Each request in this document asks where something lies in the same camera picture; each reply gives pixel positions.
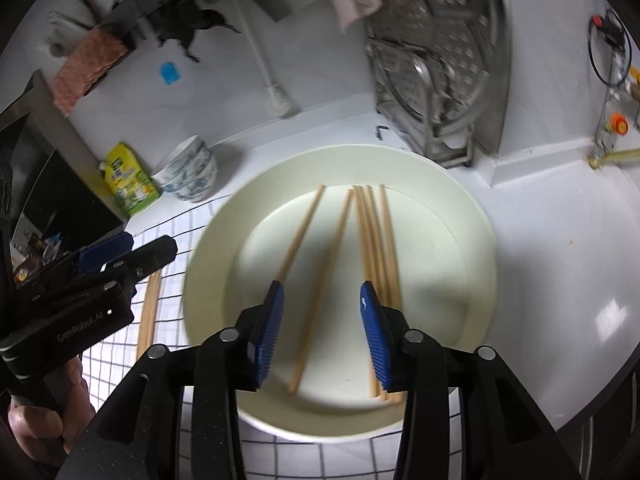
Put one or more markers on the black hanging rag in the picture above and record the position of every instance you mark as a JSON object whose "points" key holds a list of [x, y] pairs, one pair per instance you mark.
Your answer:
{"points": [[185, 20]]}

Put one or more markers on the black range hood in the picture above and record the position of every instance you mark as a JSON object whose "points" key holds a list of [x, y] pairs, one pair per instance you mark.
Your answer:
{"points": [[60, 195]]}

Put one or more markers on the yellow seasoning pouch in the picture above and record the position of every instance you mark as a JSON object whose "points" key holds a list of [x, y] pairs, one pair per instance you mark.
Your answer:
{"points": [[127, 180]]}

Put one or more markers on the small black hex key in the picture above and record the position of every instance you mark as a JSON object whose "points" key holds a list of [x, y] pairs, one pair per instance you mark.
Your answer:
{"points": [[381, 132]]}

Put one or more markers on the orange white wavy dishcloth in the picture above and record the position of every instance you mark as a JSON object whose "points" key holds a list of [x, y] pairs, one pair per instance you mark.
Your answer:
{"points": [[85, 70]]}

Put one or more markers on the red knob gas regulator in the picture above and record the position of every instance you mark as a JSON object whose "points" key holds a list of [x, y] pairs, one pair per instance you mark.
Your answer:
{"points": [[600, 21]]}

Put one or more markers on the perforated steel steamer plate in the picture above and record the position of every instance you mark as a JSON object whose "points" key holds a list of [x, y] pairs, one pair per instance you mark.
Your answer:
{"points": [[440, 35]]}

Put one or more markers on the steel dish rack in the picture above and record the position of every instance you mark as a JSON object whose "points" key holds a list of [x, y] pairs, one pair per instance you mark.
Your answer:
{"points": [[450, 135]]}

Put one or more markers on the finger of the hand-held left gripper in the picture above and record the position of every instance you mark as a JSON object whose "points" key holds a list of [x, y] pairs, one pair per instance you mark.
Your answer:
{"points": [[155, 255], [105, 252]]}

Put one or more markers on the white bottle brush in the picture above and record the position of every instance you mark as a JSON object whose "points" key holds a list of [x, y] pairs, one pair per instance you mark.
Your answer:
{"points": [[277, 100]]}

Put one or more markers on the person's left hand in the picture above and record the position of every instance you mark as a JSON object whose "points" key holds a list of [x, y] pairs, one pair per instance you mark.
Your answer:
{"points": [[35, 425]]}

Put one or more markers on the gas valve with orange knob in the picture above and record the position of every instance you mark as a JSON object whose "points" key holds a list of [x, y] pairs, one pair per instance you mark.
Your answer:
{"points": [[619, 124]]}

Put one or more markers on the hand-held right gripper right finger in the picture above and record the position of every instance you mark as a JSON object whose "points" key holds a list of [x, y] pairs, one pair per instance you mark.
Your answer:
{"points": [[375, 340]]}

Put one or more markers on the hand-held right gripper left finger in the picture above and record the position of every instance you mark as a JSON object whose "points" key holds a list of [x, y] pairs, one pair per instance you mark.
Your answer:
{"points": [[267, 335]]}

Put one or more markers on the tan wooden chopstick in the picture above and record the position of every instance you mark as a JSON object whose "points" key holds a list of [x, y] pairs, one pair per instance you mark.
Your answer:
{"points": [[154, 305], [146, 320]]}

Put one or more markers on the white black-grid checkered cloth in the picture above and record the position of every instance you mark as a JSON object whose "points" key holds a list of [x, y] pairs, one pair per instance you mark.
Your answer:
{"points": [[310, 460]]}

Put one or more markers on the pile of wooden chopsticks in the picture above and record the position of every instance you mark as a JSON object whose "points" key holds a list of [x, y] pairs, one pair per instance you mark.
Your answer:
{"points": [[372, 240]]}

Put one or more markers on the blue floral ceramic bowl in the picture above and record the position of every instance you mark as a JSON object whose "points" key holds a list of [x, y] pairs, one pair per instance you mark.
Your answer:
{"points": [[180, 155], [200, 177], [202, 194]]}

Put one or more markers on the cream round basin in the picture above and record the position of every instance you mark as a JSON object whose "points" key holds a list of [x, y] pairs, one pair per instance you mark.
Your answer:
{"points": [[440, 260]]}

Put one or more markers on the cluster of condiment bottles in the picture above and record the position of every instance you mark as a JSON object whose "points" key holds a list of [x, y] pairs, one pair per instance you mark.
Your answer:
{"points": [[35, 255]]}

